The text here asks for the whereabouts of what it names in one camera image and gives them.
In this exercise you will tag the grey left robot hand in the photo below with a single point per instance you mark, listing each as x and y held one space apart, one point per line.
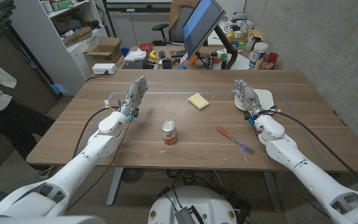
134 95

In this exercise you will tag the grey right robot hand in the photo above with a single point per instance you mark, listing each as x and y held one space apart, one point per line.
249 98

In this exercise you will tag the yellow sponge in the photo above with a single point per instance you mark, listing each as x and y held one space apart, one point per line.
198 101

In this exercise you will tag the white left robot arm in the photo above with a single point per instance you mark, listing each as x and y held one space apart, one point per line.
73 171

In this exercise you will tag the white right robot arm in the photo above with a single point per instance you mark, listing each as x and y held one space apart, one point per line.
306 168

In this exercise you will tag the white plate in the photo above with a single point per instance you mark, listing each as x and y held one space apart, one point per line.
266 97

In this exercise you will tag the black nitro can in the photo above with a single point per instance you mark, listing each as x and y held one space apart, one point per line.
210 63

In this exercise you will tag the red and silver soda can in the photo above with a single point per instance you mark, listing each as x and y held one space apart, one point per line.
169 133

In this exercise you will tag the black laptop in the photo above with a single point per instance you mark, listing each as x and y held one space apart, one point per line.
133 65

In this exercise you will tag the white power box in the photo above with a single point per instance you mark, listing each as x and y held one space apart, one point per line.
103 68

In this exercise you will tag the white wipes canister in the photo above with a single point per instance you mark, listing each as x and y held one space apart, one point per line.
257 56

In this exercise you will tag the yellow banana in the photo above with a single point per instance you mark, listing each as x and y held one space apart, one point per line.
153 56

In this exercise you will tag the dark blue mug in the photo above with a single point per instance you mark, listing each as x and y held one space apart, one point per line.
166 64

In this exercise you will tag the green ball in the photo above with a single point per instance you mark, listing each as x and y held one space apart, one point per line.
223 56

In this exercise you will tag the red bowl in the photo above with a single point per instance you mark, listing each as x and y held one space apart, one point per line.
145 46

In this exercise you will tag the open cardboard box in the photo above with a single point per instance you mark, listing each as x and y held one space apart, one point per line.
106 49

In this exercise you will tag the wooden back desk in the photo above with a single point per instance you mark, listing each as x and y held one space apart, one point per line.
166 49

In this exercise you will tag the blue tape roll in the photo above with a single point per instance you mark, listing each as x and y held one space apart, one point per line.
182 67

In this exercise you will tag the black keyboard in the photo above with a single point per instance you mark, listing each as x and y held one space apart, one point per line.
177 53

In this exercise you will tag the yellow mustard bottle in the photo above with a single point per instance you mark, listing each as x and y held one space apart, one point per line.
231 36

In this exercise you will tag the orange ball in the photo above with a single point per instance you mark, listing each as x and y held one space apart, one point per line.
194 59

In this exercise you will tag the white shelf unit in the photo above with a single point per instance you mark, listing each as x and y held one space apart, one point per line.
48 59

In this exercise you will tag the grey office chair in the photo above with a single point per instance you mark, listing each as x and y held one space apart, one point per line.
177 28

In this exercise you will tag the flat cardboard box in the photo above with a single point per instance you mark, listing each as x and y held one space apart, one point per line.
77 36

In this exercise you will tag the black computer monitor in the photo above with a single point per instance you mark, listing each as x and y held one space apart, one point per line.
200 26

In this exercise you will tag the grey table leg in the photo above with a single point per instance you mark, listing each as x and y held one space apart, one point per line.
272 189
114 186

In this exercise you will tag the white robot torso base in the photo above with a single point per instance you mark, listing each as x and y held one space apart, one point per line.
197 199

